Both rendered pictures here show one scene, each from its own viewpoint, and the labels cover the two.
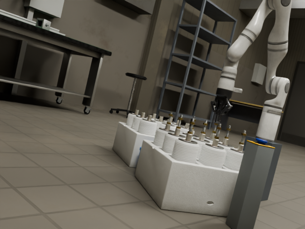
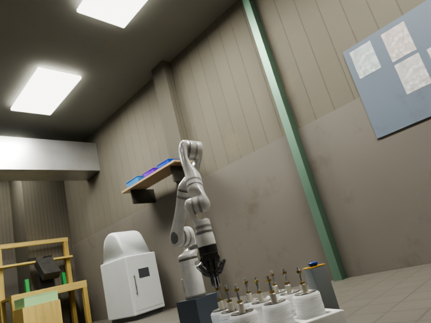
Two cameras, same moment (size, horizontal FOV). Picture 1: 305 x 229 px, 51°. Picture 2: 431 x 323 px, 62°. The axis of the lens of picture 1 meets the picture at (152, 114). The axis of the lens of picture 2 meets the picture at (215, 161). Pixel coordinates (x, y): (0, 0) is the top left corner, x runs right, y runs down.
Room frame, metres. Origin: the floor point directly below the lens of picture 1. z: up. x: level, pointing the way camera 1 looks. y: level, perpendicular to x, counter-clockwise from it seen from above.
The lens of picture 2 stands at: (1.42, 1.16, 0.41)
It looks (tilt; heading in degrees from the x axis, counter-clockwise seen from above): 16 degrees up; 269
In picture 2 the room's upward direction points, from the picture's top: 15 degrees counter-clockwise
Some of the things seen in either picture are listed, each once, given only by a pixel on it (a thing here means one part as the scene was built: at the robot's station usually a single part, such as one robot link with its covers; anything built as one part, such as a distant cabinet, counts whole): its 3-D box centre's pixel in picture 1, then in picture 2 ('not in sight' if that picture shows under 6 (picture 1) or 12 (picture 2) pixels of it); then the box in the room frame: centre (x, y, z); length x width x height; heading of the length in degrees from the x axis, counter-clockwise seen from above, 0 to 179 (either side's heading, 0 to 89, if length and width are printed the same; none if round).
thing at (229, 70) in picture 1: (231, 63); (197, 215); (1.53, -0.31, 0.62); 0.09 x 0.07 x 0.15; 174
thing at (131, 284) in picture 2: not in sight; (130, 273); (3.01, -4.31, 0.63); 0.71 x 0.58 x 1.26; 138
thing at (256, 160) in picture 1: (249, 186); (326, 306); (1.12, -0.39, 0.16); 0.07 x 0.07 x 0.31; 19
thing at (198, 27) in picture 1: (197, 67); not in sight; (5.90, -0.60, 1.07); 1.11 x 0.47 x 2.14; 138
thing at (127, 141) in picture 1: (154, 147); not in sight; (1.89, -0.06, 0.09); 0.39 x 0.39 x 0.18; 22
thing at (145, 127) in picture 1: (145, 136); not in sight; (1.74, 0.01, 0.16); 0.10 x 0.10 x 0.18
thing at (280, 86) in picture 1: (276, 93); (185, 244); (1.64, -0.59, 0.54); 0.09 x 0.09 x 0.17; 48
